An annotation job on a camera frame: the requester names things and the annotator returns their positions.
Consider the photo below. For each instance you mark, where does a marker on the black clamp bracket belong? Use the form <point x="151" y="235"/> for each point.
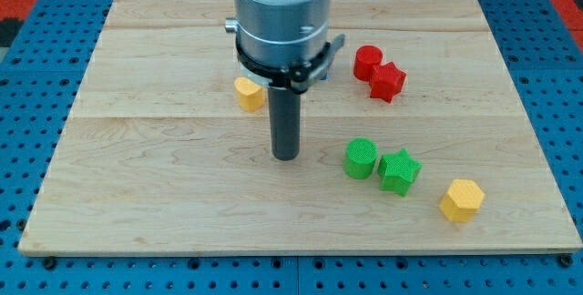
<point x="298" y="78"/>

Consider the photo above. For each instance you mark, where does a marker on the light wooden board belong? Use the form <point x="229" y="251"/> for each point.
<point x="157" y="159"/>

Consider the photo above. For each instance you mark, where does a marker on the red star block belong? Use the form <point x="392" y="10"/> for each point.
<point x="386" y="81"/>

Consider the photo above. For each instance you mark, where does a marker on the green cylinder block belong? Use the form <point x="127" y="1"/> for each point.
<point x="360" y="158"/>

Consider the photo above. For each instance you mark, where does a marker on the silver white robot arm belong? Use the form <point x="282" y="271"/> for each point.
<point x="283" y="43"/>

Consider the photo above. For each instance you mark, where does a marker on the yellow heart block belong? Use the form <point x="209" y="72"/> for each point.
<point x="250" y="96"/>

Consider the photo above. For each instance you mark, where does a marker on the red cylinder block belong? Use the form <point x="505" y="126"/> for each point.
<point x="366" y="58"/>

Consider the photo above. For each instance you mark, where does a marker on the green star block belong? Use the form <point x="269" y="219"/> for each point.
<point x="398" y="172"/>

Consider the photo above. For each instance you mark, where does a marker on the yellow hexagon block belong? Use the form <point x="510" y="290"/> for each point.
<point x="462" y="200"/>

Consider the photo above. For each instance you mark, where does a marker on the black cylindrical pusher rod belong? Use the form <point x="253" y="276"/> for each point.
<point x="284" y="114"/>

